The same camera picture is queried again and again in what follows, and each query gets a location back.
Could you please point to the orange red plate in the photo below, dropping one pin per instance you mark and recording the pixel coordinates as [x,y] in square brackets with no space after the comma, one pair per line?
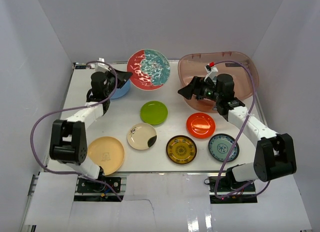
[200,125]

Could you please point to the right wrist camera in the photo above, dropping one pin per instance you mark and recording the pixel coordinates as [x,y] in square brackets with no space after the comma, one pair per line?
[212,72]

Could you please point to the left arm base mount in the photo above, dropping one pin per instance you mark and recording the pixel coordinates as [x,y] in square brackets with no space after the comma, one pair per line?
[87,186]

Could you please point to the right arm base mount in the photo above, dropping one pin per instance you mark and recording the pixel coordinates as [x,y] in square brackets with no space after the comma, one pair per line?
[225,187]

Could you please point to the light blue plate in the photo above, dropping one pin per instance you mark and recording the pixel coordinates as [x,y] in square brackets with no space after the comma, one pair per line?
[120,92]

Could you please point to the teal blue patterned plate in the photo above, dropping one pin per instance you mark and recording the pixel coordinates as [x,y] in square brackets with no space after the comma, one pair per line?
[219,145]

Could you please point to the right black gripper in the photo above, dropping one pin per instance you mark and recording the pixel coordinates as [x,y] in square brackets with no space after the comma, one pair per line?
[196,88]

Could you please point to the cream plate with black patch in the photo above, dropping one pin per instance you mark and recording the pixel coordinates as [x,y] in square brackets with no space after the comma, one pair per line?
[141,136]

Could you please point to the yellow and brown patterned plate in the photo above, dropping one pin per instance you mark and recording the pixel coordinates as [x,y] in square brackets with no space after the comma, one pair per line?
[181,150]

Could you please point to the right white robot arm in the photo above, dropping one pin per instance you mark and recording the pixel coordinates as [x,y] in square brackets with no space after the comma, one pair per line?
[274,153]

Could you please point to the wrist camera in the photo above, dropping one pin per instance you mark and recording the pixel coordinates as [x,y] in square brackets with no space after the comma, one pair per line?
[212,72]
[98,66]

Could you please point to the green plate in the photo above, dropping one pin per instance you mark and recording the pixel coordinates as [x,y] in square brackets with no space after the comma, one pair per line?
[154,112]

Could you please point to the transparent pink plastic bin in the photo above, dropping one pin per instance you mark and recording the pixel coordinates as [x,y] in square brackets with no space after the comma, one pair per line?
[234,64]

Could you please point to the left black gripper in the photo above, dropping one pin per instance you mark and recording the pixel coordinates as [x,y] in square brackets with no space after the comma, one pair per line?
[113,78]

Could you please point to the black label sticker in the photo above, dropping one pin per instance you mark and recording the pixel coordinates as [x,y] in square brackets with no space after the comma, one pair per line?
[78,67]

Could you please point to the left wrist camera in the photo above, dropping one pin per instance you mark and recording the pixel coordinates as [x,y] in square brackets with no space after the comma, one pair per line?
[98,66]

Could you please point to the pale orange plate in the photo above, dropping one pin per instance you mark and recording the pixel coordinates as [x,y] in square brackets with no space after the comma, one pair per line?
[108,153]

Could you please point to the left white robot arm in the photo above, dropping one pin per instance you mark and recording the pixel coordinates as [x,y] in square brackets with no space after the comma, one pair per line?
[68,143]

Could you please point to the red and teal plate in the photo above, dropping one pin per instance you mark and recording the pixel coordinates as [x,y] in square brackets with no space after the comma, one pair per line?
[150,69]

